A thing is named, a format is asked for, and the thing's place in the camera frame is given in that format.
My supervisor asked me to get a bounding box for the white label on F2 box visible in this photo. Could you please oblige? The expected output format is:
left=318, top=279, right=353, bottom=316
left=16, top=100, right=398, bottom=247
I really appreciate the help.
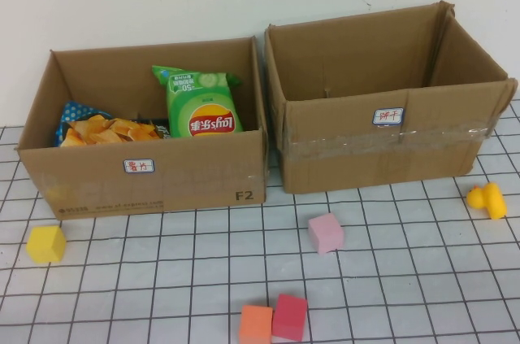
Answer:
left=123, top=158, right=156, bottom=175

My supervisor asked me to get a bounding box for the white label on taped box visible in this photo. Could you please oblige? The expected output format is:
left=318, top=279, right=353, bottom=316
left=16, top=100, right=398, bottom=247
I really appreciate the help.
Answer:
left=372, top=107, right=406, bottom=128

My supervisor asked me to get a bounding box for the green Lay's chip bag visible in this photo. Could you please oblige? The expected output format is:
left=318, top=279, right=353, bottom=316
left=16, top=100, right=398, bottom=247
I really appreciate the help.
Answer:
left=151, top=64, right=245, bottom=138

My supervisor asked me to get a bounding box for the blue polka dot chip bag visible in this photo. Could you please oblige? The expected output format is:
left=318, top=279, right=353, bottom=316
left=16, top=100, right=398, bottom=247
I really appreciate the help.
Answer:
left=54, top=99, right=171, bottom=148

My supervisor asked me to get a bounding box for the pink foam cube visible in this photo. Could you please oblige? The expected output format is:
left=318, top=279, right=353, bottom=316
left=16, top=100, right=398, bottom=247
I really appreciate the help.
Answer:
left=307, top=212, right=345, bottom=255

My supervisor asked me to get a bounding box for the yellow rubber duck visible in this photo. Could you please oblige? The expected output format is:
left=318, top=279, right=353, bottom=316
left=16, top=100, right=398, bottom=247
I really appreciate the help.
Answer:
left=466, top=181, right=508, bottom=221

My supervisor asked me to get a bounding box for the yellow foam cube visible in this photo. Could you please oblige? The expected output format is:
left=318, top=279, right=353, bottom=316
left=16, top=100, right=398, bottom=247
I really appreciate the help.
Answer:
left=25, top=224, right=67, bottom=265

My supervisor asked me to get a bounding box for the cardboard box with F2 print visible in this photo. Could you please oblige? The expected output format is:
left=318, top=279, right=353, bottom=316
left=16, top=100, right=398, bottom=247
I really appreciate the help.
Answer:
left=15, top=36, right=270, bottom=221

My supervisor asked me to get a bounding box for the orange foam cube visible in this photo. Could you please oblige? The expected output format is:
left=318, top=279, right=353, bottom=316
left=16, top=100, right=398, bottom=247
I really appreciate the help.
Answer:
left=238, top=304, right=274, bottom=344

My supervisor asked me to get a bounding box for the cardboard box with clear tape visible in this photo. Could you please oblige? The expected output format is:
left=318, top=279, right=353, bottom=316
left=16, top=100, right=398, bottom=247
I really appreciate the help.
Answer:
left=263, top=0, right=520, bottom=194

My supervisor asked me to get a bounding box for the red foam cube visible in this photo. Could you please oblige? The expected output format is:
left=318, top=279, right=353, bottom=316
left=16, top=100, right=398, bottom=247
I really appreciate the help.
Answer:
left=271, top=294, right=309, bottom=342

